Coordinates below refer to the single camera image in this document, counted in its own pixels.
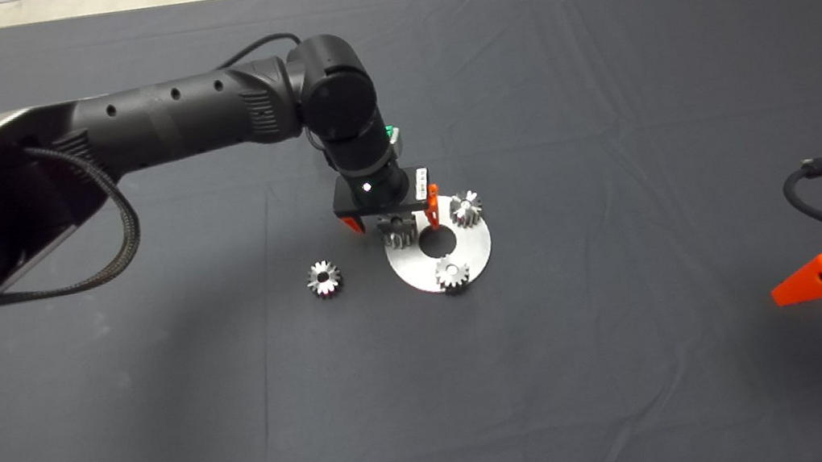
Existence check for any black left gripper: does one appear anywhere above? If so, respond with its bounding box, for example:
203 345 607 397
327 156 446 246

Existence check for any large steel gear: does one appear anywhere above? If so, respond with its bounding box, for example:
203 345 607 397
379 213 421 253

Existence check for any small steel gear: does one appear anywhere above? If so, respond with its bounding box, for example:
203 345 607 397
448 188 487 230
433 252 475 298
305 258 347 300

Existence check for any round metal plate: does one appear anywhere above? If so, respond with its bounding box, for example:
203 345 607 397
379 189 499 301

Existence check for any dark grey table cloth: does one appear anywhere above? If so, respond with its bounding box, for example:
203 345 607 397
0 0 822 462

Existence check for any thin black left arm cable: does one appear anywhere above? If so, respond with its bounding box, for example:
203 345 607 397
212 29 305 72

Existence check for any braided black left arm cable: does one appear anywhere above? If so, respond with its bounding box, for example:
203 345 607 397
0 133 149 308

